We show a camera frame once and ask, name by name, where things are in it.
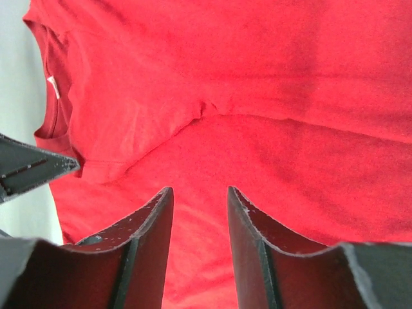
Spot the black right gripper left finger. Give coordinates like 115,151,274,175
1,187,174,308

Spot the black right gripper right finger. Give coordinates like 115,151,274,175
227,187,411,308

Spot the dark red t-shirt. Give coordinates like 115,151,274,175
23,1,411,308

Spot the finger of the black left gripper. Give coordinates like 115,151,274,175
1,135,80,203

